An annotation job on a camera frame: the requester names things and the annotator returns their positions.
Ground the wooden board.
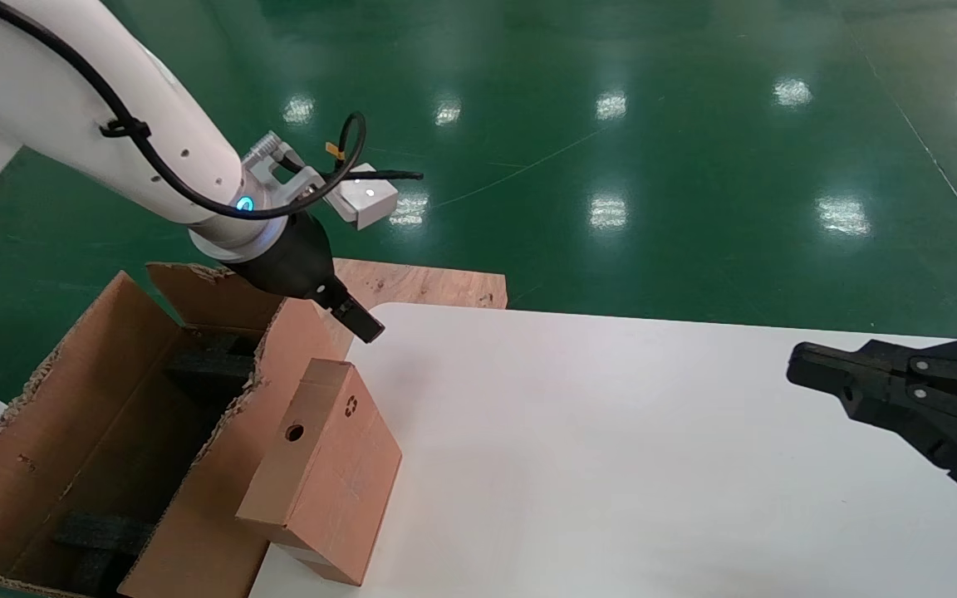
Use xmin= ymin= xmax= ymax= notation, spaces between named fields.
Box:
xmin=333 ymin=257 xmax=508 ymax=310

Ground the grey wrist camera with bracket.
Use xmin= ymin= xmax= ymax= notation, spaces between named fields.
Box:
xmin=242 ymin=131 xmax=400 ymax=232

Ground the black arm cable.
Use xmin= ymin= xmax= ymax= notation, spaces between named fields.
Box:
xmin=0 ymin=0 xmax=425 ymax=221

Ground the small brown cardboard box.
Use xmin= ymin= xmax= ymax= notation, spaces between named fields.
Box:
xmin=235 ymin=359 xmax=403 ymax=586

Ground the large open cardboard box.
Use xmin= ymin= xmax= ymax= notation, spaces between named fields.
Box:
xmin=0 ymin=262 xmax=355 ymax=598

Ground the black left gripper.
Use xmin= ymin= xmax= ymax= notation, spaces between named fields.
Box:
xmin=238 ymin=213 xmax=385 ymax=344

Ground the black foam pad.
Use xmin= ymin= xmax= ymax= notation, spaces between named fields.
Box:
xmin=53 ymin=511 xmax=155 ymax=586
xmin=164 ymin=331 xmax=263 ymax=391

